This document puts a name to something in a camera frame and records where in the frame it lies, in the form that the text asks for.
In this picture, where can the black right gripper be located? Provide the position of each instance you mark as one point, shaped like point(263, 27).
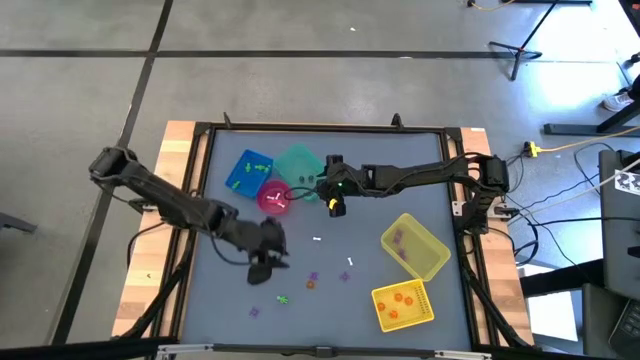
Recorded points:
point(340, 184)

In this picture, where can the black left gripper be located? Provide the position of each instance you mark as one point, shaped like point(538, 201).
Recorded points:
point(255, 242)

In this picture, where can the purple plastic spider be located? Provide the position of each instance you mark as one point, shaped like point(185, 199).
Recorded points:
point(398, 235)
point(254, 312)
point(313, 275)
point(402, 255)
point(345, 276)

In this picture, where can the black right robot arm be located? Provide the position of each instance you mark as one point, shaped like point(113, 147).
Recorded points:
point(425, 172)

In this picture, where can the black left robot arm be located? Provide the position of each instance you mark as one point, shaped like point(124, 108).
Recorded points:
point(165, 197)

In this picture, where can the pink round plastic bowl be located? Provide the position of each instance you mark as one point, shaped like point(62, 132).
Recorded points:
point(274, 211)

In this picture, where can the teal plastic basket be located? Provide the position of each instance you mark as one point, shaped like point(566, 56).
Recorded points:
point(295, 160)

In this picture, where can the blue rectangular plastic basket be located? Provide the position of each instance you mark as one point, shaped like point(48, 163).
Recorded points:
point(245, 177)

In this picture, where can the translucent yellow plastic bin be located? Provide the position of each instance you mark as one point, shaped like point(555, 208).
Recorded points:
point(430, 260)

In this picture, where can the silver aluminium bar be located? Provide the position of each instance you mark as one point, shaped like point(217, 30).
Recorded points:
point(200, 348)

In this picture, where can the yellow perforated plastic basket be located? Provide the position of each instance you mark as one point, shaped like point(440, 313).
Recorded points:
point(415, 320)

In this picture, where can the wooden table side board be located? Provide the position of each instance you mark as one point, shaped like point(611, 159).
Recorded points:
point(475, 140)
point(135, 290)

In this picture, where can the yellow power strip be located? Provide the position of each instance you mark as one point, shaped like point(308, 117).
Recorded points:
point(530, 148)

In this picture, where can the black rig beam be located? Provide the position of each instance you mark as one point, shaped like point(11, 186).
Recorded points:
point(75, 350)

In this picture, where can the black table beam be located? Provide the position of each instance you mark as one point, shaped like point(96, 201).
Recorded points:
point(560, 277)

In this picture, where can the black tripod stand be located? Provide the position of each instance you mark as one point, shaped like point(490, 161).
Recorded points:
point(520, 50)

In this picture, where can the black desk foot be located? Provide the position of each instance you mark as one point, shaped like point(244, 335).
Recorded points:
point(570, 129)

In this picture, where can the grey floor object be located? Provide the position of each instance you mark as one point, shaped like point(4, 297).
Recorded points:
point(15, 222)

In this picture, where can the grey desk top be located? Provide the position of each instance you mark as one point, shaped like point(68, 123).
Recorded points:
point(620, 225)

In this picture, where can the black white marker tag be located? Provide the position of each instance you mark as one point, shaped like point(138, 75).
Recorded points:
point(631, 182)

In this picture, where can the person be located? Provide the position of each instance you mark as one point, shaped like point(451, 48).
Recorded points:
point(617, 102)

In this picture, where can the dark laptop keyboard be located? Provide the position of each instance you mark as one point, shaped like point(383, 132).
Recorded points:
point(627, 327)

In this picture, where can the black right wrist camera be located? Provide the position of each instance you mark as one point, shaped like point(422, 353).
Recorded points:
point(334, 161)

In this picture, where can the black aluminium table frame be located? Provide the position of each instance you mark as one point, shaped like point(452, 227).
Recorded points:
point(325, 127)

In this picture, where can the black frame post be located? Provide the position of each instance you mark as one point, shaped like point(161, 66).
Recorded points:
point(397, 121)
point(227, 121)

